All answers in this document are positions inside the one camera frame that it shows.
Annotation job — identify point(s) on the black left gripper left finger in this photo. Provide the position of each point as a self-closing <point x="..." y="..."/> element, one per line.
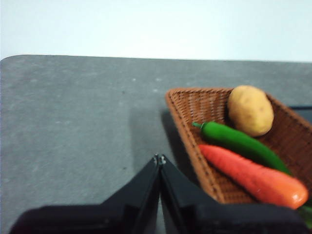
<point x="117" y="217"/>

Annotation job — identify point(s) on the green chili pepper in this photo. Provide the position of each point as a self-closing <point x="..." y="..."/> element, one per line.
<point x="234" y="140"/>

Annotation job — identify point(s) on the orange carrot with green leaves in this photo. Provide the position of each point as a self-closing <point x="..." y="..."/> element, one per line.
<point x="243" y="170"/>

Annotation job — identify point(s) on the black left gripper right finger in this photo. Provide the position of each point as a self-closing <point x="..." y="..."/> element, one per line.
<point x="207" y="219"/>

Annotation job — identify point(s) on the brown woven wicker basket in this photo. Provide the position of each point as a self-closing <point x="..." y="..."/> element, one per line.
<point x="195" y="102"/>

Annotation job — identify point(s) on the yellow-brown potato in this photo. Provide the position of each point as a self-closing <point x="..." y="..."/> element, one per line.
<point x="251" y="111"/>

